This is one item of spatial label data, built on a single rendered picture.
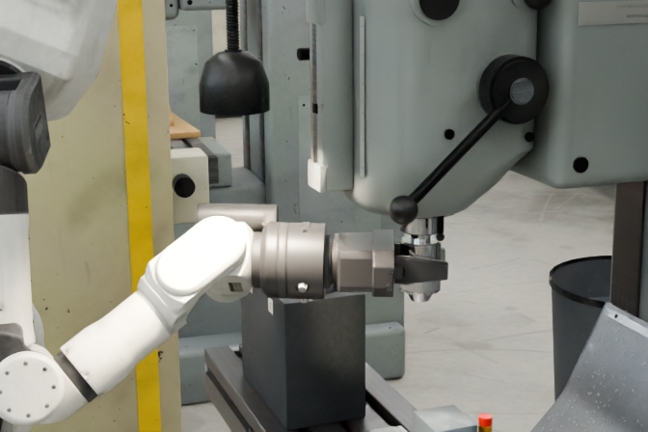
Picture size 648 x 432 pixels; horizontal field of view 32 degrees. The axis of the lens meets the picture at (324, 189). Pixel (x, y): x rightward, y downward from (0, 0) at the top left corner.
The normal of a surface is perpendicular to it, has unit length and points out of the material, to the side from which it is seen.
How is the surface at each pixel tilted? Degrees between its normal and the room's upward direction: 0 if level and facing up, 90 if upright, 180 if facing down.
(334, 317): 90
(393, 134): 90
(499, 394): 0
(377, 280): 90
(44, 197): 90
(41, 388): 76
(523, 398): 0
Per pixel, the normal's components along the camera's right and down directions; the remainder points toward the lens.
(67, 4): 0.52, -0.36
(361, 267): -0.04, 0.23
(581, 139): 0.35, 0.21
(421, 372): -0.01, -0.97
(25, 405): 0.29, -0.04
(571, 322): -0.89, 0.18
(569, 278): 0.63, 0.11
